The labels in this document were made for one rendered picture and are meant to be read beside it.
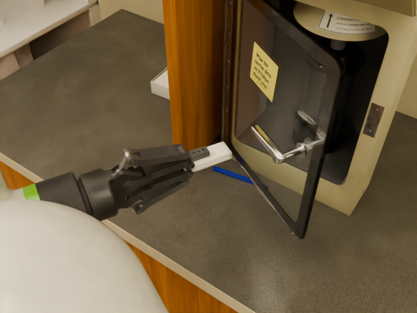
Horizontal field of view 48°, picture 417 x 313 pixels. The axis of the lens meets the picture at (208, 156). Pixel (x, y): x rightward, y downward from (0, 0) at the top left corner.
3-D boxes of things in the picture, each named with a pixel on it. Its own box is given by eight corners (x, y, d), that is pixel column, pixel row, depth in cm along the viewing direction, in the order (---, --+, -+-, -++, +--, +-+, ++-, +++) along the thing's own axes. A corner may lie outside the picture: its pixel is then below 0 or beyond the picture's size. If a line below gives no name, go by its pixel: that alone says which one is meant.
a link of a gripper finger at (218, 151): (184, 157, 75) (184, 154, 75) (223, 144, 78) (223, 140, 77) (192, 169, 74) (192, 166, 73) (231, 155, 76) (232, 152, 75)
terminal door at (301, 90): (226, 143, 108) (233, -28, 80) (303, 242, 89) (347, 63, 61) (223, 144, 108) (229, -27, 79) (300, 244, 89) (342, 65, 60)
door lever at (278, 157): (274, 125, 83) (275, 114, 81) (305, 159, 77) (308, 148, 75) (247, 135, 81) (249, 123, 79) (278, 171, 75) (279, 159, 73)
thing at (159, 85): (175, 71, 137) (174, 59, 134) (223, 88, 131) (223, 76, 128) (151, 93, 130) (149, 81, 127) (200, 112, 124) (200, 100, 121)
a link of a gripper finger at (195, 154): (177, 160, 74) (176, 146, 72) (205, 150, 76) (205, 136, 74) (180, 166, 73) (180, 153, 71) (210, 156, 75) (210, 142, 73)
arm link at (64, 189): (29, 166, 67) (44, 207, 74) (48, 226, 60) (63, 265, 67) (71, 153, 69) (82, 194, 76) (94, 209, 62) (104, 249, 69)
